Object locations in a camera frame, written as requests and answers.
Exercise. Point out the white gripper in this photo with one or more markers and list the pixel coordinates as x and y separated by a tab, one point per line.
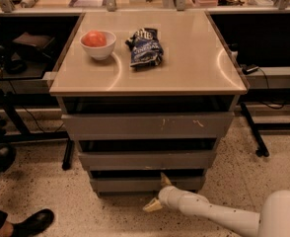
168	196

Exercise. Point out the grey drawer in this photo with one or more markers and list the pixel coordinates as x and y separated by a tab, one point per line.
148	126
143	185
147	160

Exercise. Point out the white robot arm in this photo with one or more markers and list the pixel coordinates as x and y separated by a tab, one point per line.
272	221

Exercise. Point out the grey drawer cabinet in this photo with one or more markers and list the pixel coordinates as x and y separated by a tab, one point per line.
196	75

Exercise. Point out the black table leg left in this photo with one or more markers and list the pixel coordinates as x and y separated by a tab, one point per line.
67	159

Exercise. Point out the black table leg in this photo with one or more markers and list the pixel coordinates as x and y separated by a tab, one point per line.
67	159
261	147

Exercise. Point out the black table leg right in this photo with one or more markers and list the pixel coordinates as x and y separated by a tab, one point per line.
261	147

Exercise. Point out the black shoe near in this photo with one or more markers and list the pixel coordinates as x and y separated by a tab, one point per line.
34	225

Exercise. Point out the blue chip bag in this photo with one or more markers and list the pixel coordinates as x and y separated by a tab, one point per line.
145	48

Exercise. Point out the black power adapter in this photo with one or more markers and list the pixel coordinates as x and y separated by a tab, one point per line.
249	69

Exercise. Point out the white ceramic bowl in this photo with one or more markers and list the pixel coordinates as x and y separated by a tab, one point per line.
101	53

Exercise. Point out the red apple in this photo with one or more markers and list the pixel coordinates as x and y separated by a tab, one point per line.
94	39

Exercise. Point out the dark box on shelf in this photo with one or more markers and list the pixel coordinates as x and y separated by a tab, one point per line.
34	47

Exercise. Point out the black headphones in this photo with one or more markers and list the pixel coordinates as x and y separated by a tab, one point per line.
15	66

